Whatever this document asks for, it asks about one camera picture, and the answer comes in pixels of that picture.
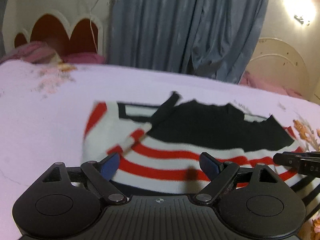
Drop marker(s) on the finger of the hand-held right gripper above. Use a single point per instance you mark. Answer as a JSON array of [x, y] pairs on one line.
[[287, 160]]

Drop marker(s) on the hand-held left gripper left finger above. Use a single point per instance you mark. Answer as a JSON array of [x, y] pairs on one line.
[[110, 166]]

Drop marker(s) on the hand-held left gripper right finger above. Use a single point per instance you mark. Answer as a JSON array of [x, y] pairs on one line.
[[208, 166]]

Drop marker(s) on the striped knit sweater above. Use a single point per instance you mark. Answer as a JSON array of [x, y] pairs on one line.
[[175, 145]]

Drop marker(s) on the light pink pillow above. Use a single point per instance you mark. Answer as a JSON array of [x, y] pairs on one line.
[[260, 83]]

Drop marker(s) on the floral pink bed sheet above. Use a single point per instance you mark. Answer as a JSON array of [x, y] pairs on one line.
[[50, 110]]

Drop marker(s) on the cream round headboard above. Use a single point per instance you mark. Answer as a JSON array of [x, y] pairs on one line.
[[277, 67]]

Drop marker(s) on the magenta pillow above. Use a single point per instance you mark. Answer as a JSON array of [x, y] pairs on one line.
[[85, 58]]

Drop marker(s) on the striped pink quilt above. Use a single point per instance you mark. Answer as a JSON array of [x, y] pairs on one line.
[[35, 52]]

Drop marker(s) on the blue-grey curtain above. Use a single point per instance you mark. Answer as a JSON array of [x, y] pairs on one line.
[[175, 22]]

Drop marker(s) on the red heart-shaped headboard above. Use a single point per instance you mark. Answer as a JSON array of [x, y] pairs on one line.
[[45, 32]]

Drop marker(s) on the wall lamp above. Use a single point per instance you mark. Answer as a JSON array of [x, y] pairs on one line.
[[302, 20]]

